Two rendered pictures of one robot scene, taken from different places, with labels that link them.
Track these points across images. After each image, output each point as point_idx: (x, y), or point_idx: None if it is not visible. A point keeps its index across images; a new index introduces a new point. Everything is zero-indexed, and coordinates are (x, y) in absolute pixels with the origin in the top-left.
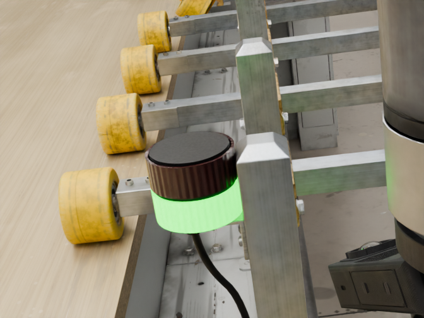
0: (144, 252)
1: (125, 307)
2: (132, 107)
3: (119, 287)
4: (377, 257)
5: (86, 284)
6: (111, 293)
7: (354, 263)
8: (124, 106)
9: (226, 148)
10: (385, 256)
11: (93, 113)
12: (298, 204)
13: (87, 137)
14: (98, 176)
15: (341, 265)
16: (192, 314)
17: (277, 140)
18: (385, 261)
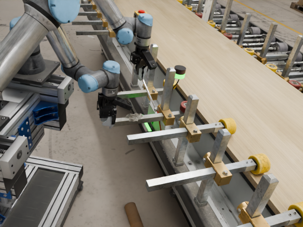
0: (243, 193)
1: (205, 123)
2: (252, 155)
3: (207, 120)
4: (151, 57)
5: (214, 120)
6: (207, 119)
7: (153, 59)
8: (255, 154)
9: (175, 66)
10: (150, 56)
11: (298, 199)
12: (179, 120)
13: (279, 179)
14: (224, 119)
15: (155, 62)
16: (226, 211)
17: (169, 68)
18: (150, 52)
